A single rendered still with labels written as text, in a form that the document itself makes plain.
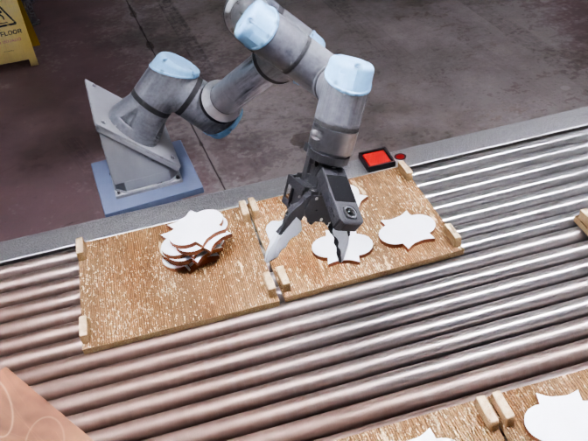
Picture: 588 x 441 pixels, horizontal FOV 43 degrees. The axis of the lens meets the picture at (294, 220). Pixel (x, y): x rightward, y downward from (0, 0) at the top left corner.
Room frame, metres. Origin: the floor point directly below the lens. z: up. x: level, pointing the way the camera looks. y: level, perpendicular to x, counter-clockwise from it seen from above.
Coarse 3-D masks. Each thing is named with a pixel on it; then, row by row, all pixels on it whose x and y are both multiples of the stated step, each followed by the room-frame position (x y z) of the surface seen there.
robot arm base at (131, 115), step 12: (132, 96) 1.73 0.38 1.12; (120, 108) 1.71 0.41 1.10; (132, 108) 1.70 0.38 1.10; (144, 108) 1.70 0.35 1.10; (120, 120) 1.69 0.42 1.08; (132, 120) 1.69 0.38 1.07; (144, 120) 1.69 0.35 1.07; (156, 120) 1.70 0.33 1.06; (132, 132) 1.67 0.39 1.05; (144, 132) 1.67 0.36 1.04; (156, 132) 1.69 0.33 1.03; (144, 144) 1.67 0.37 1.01; (156, 144) 1.71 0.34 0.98
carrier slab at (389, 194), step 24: (360, 192) 1.45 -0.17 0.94; (384, 192) 1.44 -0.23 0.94; (408, 192) 1.43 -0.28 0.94; (264, 216) 1.40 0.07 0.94; (384, 216) 1.35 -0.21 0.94; (432, 216) 1.33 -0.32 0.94; (264, 240) 1.31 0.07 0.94; (312, 240) 1.29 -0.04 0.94; (288, 264) 1.22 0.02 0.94; (312, 264) 1.21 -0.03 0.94; (360, 264) 1.19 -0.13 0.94; (384, 264) 1.18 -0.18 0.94; (408, 264) 1.17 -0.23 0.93; (312, 288) 1.13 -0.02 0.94; (336, 288) 1.14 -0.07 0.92
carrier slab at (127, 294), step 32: (96, 256) 1.32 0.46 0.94; (128, 256) 1.31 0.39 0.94; (160, 256) 1.29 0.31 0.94; (224, 256) 1.27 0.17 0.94; (256, 256) 1.26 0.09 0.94; (96, 288) 1.21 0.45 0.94; (128, 288) 1.20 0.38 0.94; (160, 288) 1.19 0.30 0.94; (192, 288) 1.18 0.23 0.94; (224, 288) 1.17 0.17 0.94; (256, 288) 1.15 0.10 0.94; (96, 320) 1.11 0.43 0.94; (128, 320) 1.10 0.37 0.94; (160, 320) 1.09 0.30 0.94; (192, 320) 1.08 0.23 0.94
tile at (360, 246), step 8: (328, 232) 1.30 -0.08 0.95; (352, 232) 1.29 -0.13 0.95; (320, 240) 1.27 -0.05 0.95; (328, 240) 1.27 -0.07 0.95; (352, 240) 1.26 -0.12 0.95; (360, 240) 1.26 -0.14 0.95; (368, 240) 1.25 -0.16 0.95; (312, 248) 1.25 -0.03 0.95; (320, 248) 1.24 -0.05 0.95; (328, 248) 1.24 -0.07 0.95; (352, 248) 1.23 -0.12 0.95; (360, 248) 1.23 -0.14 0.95; (368, 248) 1.23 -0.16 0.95; (320, 256) 1.22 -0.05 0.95; (328, 256) 1.21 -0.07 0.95; (336, 256) 1.21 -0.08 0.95; (352, 256) 1.21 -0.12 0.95; (360, 256) 1.21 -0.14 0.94; (328, 264) 1.19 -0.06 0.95; (336, 264) 1.20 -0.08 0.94
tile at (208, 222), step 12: (192, 216) 1.33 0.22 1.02; (204, 216) 1.32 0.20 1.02; (216, 216) 1.31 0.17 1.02; (180, 228) 1.29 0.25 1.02; (192, 228) 1.28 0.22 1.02; (204, 228) 1.28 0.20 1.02; (216, 228) 1.27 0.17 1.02; (180, 240) 1.25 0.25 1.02; (192, 240) 1.24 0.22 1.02; (204, 240) 1.24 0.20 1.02
